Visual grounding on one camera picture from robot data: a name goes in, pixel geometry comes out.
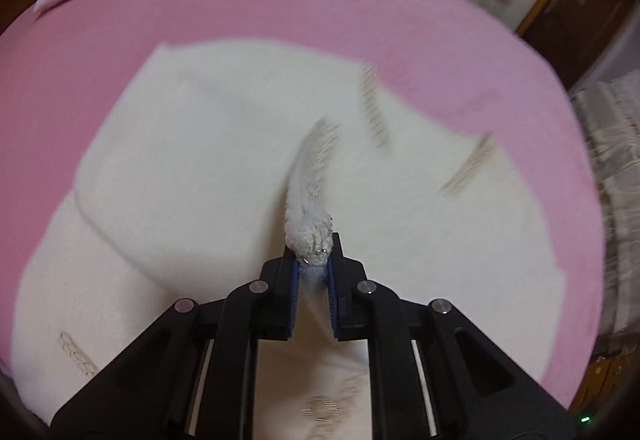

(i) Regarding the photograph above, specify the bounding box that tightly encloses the white fluffy cardigan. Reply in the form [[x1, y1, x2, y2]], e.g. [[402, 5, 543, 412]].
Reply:
[[10, 40, 565, 439]]

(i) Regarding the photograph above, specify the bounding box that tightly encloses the wooden drawer cabinet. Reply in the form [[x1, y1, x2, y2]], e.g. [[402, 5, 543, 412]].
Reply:
[[568, 349, 639, 428]]

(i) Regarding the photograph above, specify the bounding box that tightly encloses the pink plush bed blanket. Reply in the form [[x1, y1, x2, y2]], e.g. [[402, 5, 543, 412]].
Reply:
[[1, 0, 603, 404]]

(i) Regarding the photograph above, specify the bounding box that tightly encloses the dark wooden door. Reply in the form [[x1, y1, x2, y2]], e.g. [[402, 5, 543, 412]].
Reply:
[[516, 0, 639, 89]]

